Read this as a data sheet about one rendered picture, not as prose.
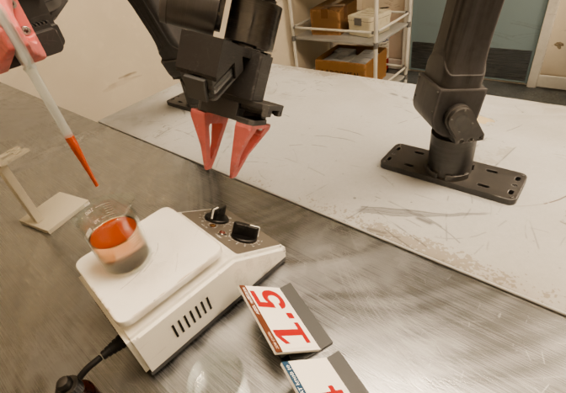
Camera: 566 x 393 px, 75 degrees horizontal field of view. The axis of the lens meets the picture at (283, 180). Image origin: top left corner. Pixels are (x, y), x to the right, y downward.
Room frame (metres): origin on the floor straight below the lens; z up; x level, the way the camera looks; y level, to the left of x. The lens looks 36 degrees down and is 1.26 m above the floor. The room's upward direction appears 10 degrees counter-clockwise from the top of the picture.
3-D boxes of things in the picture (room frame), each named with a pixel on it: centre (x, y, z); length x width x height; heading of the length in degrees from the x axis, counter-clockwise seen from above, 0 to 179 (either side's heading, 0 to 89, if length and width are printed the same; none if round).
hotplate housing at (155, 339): (0.30, 0.14, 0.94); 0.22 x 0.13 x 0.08; 130
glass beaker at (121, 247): (0.29, 0.17, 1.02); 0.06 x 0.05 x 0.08; 120
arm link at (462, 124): (0.45, -0.25, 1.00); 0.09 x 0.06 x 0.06; 0
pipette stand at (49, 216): (0.52, 0.39, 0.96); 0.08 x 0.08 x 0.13; 58
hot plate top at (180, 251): (0.29, 0.16, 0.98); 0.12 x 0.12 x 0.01; 40
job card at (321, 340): (0.24, 0.02, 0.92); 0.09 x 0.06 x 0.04; 23
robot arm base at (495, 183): (0.45, -0.26, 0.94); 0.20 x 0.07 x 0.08; 45
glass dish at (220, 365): (0.18, 0.09, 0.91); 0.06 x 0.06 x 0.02
